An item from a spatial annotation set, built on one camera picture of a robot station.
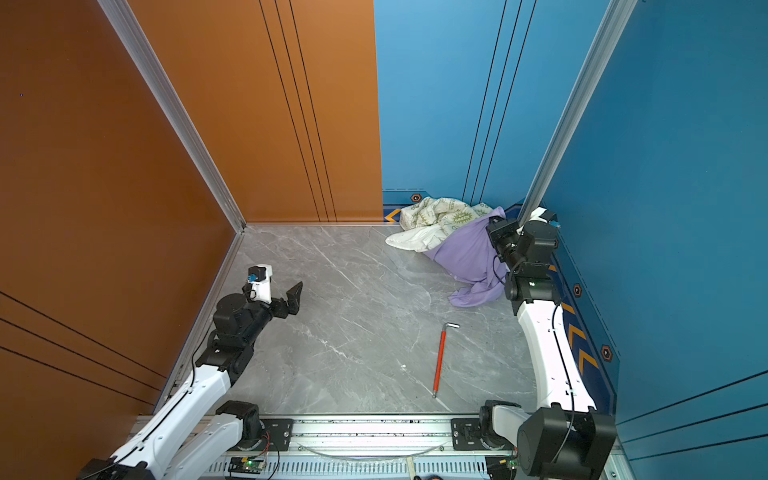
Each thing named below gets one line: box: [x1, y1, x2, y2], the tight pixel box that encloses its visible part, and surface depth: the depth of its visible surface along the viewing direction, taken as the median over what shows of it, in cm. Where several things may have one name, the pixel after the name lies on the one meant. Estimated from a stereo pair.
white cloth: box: [385, 224, 448, 253], surface depth 110 cm
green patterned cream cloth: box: [400, 197, 494, 231], surface depth 111 cm
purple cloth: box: [424, 206, 508, 308], surface depth 91 cm
